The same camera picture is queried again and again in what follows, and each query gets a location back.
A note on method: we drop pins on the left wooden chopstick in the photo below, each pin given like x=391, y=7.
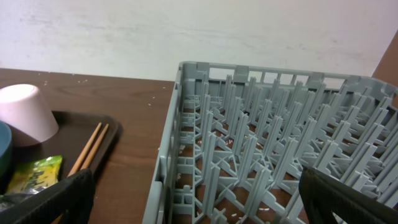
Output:
x=84, y=152

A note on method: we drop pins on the right wooden chopstick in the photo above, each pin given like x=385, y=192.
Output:
x=95, y=147

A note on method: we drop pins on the pink cup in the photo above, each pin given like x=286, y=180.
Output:
x=27, y=113

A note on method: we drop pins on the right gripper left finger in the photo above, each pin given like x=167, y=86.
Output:
x=74, y=195

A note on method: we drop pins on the grey dishwasher rack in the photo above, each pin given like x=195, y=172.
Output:
x=237, y=139

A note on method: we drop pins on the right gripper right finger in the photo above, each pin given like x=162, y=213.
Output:
x=323, y=197

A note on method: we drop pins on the green snack wrapper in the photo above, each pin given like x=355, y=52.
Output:
x=33, y=177

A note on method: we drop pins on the dark blue plate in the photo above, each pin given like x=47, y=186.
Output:
x=5, y=148

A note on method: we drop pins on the brown serving tray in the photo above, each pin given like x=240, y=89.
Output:
x=74, y=131

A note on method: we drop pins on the wooden chopstick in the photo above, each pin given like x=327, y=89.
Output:
x=95, y=147
x=84, y=152

